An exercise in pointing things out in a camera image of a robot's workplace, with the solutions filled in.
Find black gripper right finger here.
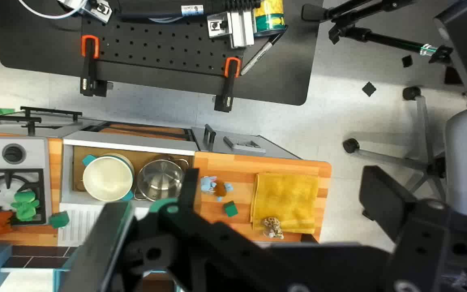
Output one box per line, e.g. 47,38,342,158
360,164,422,247

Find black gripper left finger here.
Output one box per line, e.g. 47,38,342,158
179,168,201,218

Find green cube block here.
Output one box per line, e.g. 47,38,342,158
47,210,72,231
222,200,240,220

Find yellow towel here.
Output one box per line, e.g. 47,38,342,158
250,173,321,236

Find grey toy stove black grates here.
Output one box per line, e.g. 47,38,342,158
0,137,49,229

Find black stove knob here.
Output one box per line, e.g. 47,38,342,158
2,143,28,168

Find teal pot cream inside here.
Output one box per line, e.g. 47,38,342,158
81,153,136,205

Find grey office chair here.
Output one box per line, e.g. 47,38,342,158
341,87,467,218

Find white sink basin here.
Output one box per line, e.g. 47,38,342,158
62,132,200,208

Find black perforated board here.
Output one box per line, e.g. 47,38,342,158
78,0,263,78

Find dark grey table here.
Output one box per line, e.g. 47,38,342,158
0,0,321,108

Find silver marker pen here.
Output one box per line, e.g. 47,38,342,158
242,33,286,77

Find black tripod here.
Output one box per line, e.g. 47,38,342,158
300,0,456,62

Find green and yellow can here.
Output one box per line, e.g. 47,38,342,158
253,0,287,40

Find steel pot with handles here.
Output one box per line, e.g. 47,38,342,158
135,156,190,203

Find black clamp orange handle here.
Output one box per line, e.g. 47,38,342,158
214,56,244,114
78,35,109,100

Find black cabinet handle bar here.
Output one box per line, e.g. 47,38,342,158
20,106,85,124
0,114,44,137

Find aluminium bracket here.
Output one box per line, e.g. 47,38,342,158
206,10,256,49

